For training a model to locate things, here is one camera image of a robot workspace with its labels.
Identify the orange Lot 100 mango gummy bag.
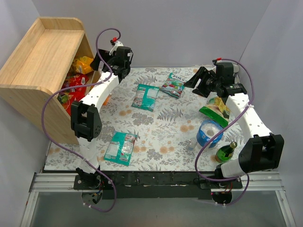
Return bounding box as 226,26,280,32
71,56,93,74

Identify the small orange candy bag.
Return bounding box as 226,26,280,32
103,95,111,105

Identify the red Lot 100 fruit gummy bag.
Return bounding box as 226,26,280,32
62,74,89,94

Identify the teal fox's bag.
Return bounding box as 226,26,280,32
104,131,137,166
132,84,159,112

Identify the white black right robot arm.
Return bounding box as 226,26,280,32
184,59,285,182

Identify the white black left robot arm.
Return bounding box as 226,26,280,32
71,46,133,189

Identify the Fox's mint blossom candy bag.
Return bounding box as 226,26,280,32
160,73,186,98

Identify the wooden shelf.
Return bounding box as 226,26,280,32
0,17,93,144

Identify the green white Chuba chips bag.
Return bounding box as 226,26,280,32
199,96,230,128

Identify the tin can orange label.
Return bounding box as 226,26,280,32
233,64,240,76

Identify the teal Fox's bag back side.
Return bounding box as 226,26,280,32
132,84,159,112

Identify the small clear plastic bottle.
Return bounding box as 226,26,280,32
187,137,197,151

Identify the floral patterned table mat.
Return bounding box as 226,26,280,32
44,67,263,172

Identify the green glass bottle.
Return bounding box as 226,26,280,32
215,141,237,164

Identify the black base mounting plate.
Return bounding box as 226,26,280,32
73,170,242,200

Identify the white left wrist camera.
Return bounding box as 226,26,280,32
109,37,124,55

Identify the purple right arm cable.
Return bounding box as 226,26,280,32
194,58,255,206

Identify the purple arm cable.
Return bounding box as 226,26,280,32
41,28,122,213
194,58,255,206

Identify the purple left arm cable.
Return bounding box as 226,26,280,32
41,28,122,213

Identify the aluminium frame rail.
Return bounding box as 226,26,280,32
20,153,296,227

